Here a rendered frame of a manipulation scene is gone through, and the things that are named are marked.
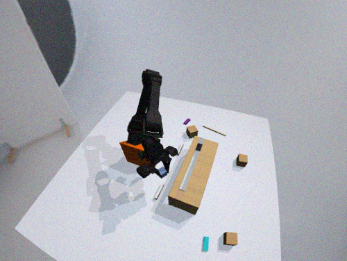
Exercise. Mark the small blue block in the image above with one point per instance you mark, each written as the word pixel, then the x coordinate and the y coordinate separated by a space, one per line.
pixel 162 171

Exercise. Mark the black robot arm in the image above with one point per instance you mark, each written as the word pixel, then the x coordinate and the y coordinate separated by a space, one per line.
pixel 148 118

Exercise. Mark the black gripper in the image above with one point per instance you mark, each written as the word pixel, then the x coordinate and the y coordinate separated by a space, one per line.
pixel 144 170

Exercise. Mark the small cyan rectangular block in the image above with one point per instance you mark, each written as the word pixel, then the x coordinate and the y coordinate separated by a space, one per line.
pixel 205 243

